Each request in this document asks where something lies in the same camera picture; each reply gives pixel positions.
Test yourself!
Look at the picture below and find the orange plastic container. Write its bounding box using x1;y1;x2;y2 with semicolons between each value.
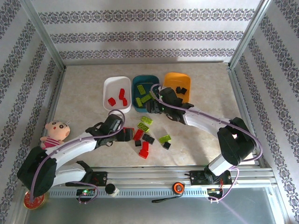
162;71;192;103

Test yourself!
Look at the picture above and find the teal plastic container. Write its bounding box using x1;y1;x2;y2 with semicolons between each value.
131;74;162;114

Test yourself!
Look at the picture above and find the white plastic container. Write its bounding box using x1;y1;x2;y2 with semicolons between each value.
102;76;132;114

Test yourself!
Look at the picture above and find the pink plush doll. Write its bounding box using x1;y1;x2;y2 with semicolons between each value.
39;120;72;150

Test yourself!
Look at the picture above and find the black knob on white base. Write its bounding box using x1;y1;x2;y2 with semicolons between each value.
104;183;121;198

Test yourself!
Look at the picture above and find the left controller board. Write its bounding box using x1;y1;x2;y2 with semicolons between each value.
76;188;97;197

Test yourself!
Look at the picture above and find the controller board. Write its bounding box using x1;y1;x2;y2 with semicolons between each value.
76;188;97;197
206;188;224;196

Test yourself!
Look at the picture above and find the black orange tape measure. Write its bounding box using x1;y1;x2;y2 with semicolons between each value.
151;182;186;203

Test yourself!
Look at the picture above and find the right controller board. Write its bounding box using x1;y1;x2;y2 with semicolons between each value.
206;188;224;196

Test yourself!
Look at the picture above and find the round red tin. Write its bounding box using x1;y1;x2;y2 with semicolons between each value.
23;193;50;210

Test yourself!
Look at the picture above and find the aluminium mounting rail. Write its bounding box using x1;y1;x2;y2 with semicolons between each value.
22;166;275;187

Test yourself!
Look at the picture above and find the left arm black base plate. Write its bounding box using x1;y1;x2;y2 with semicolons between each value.
65;171;109;187

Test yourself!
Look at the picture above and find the grey perforated cable duct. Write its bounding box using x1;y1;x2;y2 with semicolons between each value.
48;186;271;199

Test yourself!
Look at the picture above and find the aluminium side rail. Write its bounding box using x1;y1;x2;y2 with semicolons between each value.
31;66;67;171
226;63;274;170

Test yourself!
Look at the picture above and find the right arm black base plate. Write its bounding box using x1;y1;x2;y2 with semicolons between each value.
190;169;233;187

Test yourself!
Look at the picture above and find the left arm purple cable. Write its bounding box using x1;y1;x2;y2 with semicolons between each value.
29;109;127;205

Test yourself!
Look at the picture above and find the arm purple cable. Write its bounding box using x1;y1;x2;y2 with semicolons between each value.
29;109;127;205
150;83;264;203

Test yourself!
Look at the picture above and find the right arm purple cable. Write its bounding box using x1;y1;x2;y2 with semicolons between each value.
150;83;264;203

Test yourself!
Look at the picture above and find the aluminium frame post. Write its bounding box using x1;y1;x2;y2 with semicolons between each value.
228;0;275;70
20;0;67;70

